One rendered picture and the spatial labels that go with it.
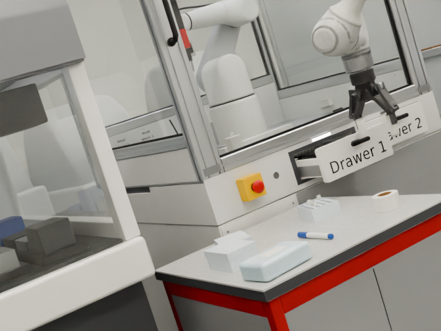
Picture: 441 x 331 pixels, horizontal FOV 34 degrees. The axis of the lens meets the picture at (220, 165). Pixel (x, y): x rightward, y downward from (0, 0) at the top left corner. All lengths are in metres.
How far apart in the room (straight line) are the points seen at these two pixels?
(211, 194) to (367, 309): 0.66
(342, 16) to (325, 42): 0.08
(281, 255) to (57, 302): 0.54
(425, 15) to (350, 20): 2.04
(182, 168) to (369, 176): 0.67
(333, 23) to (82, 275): 0.94
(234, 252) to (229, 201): 0.46
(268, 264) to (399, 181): 1.11
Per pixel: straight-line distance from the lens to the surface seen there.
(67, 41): 1.78
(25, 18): 1.76
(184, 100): 2.16
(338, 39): 1.99
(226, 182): 2.20
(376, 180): 2.55
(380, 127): 2.37
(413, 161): 2.67
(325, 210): 2.02
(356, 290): 1.73
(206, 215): 2.22
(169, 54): 2.16
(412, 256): 1.84
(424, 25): 4.06
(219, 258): 1.79
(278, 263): 1.61
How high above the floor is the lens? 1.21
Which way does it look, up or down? 6 degrees down
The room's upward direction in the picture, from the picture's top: 18 degrees counter-clockwise
